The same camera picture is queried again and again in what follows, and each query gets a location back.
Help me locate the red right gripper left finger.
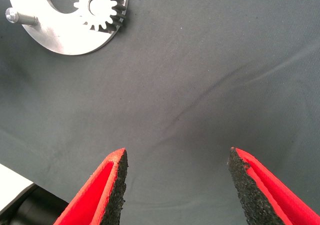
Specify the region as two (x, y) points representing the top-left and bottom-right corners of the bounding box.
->
(53, 147), (129, 225)

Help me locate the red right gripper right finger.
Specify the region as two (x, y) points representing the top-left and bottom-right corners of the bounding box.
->
(226, 146), (320, 225)

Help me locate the steel planetary gear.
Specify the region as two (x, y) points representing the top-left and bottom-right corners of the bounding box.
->
(73, 0), (127, 33)

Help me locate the round metal carrier plate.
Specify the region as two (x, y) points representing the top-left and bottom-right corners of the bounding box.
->
(4, 0), (130, 56)

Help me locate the dark grey table cloth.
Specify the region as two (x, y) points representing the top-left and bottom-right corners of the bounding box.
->
(0, 0), (320, 225)

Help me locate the black frame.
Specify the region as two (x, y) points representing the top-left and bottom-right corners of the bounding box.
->
(0, 183), (70, 225)

